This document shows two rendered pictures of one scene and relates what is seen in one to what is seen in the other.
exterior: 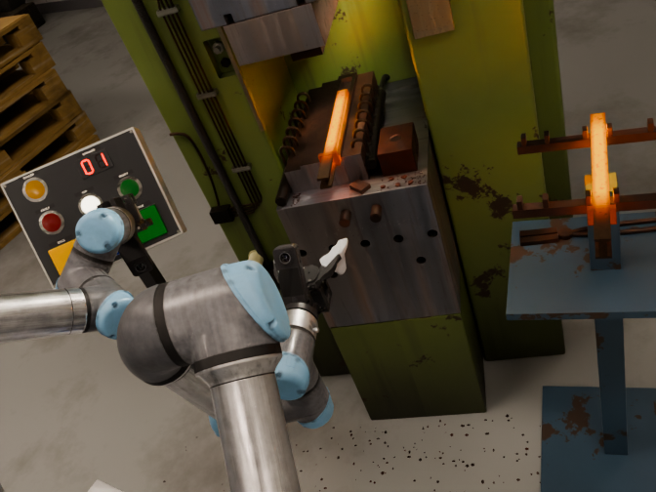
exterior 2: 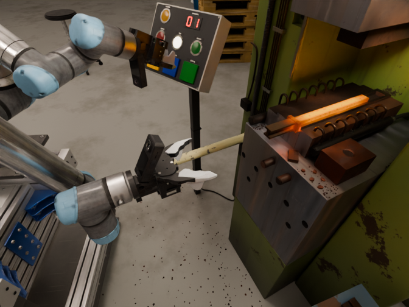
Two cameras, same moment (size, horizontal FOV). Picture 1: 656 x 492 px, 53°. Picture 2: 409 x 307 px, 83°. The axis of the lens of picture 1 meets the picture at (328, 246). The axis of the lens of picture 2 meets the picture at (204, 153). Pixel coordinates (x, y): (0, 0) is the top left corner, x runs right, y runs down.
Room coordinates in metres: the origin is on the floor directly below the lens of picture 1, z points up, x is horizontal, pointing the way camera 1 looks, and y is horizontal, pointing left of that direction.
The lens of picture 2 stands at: (0.76, -0.26, 1.42)
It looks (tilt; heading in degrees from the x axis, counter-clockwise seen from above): 44 degrees down; 42
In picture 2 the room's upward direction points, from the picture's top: straight up
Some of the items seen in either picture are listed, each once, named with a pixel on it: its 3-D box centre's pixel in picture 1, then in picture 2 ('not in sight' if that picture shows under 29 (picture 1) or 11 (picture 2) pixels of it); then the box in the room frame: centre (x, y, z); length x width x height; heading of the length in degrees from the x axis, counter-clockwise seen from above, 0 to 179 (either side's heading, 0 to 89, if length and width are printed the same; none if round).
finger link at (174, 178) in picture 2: (322, 269); (178, 175); (0.99, 0.03, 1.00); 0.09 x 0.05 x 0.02; 122
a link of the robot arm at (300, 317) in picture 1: (298, 328); (121, 189); (0.88, 0.11, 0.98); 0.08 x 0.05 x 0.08; 68
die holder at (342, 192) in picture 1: (380, 198); (320, 172); (1.56, -0.19, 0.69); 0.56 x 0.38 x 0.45; 159
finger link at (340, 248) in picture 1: (339, 261); (197, 181); (1.02, -0.01, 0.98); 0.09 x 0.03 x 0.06; 122
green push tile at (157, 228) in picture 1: (146, 225); (189, 72); (1.39, 0.38, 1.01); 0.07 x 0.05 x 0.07; 94
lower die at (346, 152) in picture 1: (335, 127); (332, 112); (1.57, -0.14, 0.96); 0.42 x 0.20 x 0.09; 159
